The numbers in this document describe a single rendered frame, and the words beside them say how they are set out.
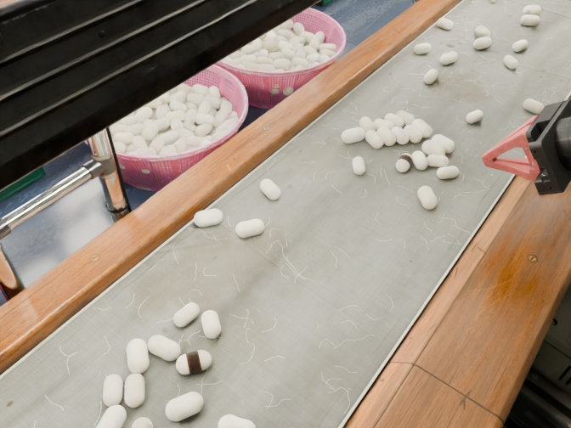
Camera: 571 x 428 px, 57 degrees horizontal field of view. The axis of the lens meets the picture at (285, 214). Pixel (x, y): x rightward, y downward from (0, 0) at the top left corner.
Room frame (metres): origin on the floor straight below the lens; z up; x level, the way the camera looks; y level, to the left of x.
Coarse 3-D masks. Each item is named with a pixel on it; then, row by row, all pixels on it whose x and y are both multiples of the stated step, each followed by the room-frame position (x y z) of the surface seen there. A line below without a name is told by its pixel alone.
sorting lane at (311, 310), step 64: (512, 0) 1.16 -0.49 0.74; (384, 64) 0.87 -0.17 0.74; (448, 64) 0.88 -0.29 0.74; (320, 128) 0.67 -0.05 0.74; (448, 128) 0.68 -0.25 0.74; (512, 128) 0.68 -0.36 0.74; (256, 192) 0.52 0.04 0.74; (320, 192) 0.52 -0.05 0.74; (384, 192) 0.53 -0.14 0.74; (448, 192) 0.53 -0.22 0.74; (192, 256) 0.40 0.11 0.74; (256, 256) 0.41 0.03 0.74; (320, 256) 0.41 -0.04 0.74; (384, 256) 0.41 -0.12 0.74; (448, 256) 0.42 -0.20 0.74; (128, 320) 0.31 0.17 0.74; (192, 320) 0.31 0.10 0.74; (256, 320) 0.32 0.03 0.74; (320, 320) 0.32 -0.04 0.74; (384, 320) 0.32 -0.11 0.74; (0, 384) 0.23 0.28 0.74; (64, 384) 0.24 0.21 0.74; (192, 384) 0.24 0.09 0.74; (256, 384) 0.24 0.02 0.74; (320, 384) 0.24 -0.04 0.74
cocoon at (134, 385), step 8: (128, 376) 0.24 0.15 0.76; (136, 376) 0.24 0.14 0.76; (128, 384) 0.23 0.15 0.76; (136, 384) 0.23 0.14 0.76; (144, 384) 0.23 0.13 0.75; (128, 392) 0.22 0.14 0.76; (136, 392) 0.22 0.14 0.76; (144, 392) 0.23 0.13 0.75; (128, 400) 0.21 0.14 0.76; (136, 400) 0.21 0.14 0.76
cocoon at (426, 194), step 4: (420, 188) 0.52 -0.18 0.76; (424, 188) 0.52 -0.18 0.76; (428, 188) 0.52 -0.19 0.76; (420, 192) 0.51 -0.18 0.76; (424, 192) 0.51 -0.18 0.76; (428, 192) 0.51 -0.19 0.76; (432, 192) 0.51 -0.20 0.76; (420, 196) 0.51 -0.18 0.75; (424, 196) 0.50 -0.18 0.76; (428, 196) 0.50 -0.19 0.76; (432, 196) 0.50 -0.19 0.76; (424, 200) 0.50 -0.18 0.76; (428, 200) 0.50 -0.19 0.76; (432, 200) 0.50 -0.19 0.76; (436, 200) 0.50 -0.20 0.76; (424, 204) 0.50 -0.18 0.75; (428, 204) 0.49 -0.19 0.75; (432, 204) 0.49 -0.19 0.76; (436, 204) 0.49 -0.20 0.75; (428, 208) 0.49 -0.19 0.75; (432, 208) 0.49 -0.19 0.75
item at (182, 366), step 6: (204, 354) 0.26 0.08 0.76; (180, 360) 0.26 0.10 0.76; (186, 360) 0.25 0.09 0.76; (204, 360) 0.26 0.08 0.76; (210, 360) 0.26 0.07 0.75; (180, 366) 0.25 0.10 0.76; (186, 366) 0.25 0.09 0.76; (204, 366) 0.25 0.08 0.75; (180, 372) 0.25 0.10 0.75; (186, 372) 0.25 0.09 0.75
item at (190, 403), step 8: (192, 392) 0.22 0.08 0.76; (176, 400) 0.21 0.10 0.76; (184, 400) 0.21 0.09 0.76; (192, 400) 0.21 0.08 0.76; (200, 400) 0.22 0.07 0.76; (168, 408) 0.21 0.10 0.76; (176, 408) 0.21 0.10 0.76; (184, 408) 0.21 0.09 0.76; (192, 408) 0.21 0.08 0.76; (200, 408) 0.21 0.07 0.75; (168, 416) 0.20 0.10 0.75; (176, 416) 0.20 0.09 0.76; (184, 416) 0.20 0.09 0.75
